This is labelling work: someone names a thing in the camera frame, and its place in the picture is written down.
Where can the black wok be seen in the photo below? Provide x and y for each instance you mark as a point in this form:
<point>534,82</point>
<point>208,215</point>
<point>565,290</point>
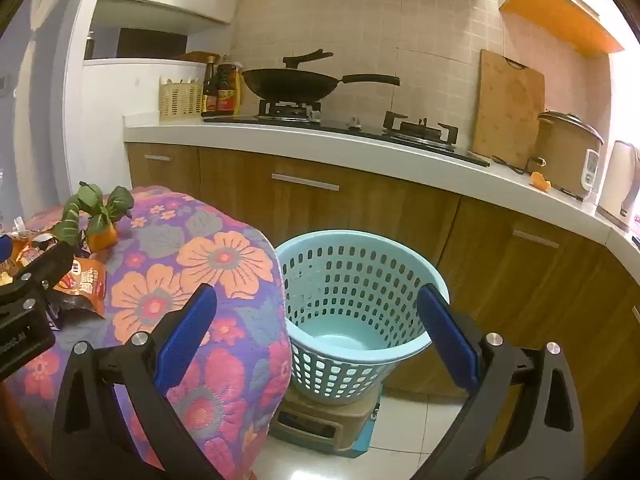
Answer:
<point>290,85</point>

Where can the black glass gas stove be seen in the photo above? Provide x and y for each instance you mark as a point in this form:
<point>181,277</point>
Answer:
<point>350,127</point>

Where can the light blue plastic basket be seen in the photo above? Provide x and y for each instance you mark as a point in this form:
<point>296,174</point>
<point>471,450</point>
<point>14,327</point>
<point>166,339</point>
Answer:
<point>350,270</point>

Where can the green vegetable leaves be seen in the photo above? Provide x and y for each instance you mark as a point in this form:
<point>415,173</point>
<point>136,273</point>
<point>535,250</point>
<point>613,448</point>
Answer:
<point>95,205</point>

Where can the small orange peel piece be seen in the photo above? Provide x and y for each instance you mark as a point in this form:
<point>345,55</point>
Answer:
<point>540,181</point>

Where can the beige plastic stool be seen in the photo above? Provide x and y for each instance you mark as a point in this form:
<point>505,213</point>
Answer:
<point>320,420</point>

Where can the wooden cutting board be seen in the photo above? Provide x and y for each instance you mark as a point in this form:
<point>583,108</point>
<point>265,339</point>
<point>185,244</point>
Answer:
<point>505,105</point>

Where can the beige rice cooker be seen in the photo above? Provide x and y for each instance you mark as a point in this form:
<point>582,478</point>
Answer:
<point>562,155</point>

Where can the orange snack packet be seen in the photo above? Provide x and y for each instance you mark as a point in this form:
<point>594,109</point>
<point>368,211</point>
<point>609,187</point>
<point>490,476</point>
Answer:
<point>87,282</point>

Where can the floral printed tablecloth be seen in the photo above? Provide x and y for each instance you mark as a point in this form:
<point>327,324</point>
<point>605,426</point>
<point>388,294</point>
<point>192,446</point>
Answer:
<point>220,260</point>

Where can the cream cutlery basket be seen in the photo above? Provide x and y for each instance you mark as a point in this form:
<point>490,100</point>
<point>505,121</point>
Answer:
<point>180,100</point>

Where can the dark sauce bottle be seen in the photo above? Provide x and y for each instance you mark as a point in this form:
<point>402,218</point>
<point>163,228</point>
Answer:
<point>210,90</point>

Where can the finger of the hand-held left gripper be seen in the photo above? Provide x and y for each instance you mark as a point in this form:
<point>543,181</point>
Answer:
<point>47,265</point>
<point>4,248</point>

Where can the clear plastic wrapper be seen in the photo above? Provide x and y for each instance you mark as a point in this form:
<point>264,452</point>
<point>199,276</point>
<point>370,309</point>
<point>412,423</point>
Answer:
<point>17,225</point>

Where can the wooden kitchen counter cabinet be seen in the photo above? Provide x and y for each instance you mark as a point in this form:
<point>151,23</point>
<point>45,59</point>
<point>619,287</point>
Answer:
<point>380,200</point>

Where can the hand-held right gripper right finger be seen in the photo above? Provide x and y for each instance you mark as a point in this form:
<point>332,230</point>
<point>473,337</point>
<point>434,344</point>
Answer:
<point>447,340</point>

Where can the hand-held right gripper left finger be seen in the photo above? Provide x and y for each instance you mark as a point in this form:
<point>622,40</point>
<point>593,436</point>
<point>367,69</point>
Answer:
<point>185,335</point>

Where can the orange wall cabinet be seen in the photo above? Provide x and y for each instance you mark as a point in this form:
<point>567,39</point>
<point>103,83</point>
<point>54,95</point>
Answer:
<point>560,15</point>

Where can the white electric kettle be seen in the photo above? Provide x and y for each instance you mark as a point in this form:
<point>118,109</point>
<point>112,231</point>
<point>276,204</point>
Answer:
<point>620,180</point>

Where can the red label sauce bottle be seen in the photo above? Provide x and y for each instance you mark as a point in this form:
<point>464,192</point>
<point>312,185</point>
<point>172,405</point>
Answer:
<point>226,90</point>

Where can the yellow bottle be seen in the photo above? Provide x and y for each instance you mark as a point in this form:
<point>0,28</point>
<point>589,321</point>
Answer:
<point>238,87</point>

